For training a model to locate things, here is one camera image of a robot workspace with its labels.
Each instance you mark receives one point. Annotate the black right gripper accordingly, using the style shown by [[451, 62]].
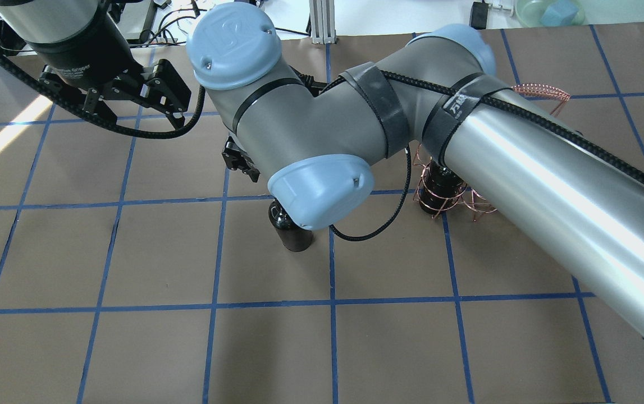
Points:
[[238, 159]]

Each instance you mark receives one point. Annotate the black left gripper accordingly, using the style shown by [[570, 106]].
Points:
[[87, 52]]

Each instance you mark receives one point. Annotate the dark wine bottle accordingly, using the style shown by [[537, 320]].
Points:
[[293, 237], [439, 189]]

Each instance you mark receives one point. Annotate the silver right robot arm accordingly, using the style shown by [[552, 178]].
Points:
[[582, 205]]

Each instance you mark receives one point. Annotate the black power adapter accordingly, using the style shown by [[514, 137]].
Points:
[[478, 17]]

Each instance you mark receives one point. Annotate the green glass bowl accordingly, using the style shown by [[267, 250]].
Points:
[[529, 12]]

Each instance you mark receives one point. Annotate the blue foam cube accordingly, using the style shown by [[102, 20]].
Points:
[[559, 13]]

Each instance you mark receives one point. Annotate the aluminium frame post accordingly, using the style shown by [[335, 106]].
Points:
[[322, 22]]

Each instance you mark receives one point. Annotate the copper wire wine basket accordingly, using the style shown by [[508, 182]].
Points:
[[470, 198]]

